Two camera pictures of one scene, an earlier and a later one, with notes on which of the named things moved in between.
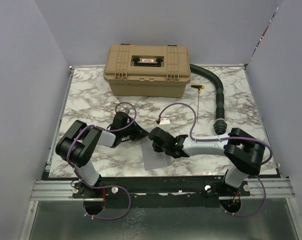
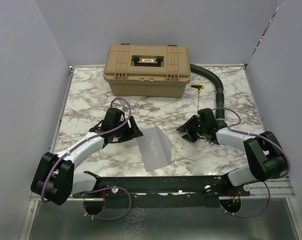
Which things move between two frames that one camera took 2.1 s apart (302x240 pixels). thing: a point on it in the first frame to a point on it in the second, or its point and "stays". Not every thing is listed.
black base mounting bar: [160, 192] stays
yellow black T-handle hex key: [200, 86] stays
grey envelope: [152, 159] stays
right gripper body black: [156, 148] to [201, 129]
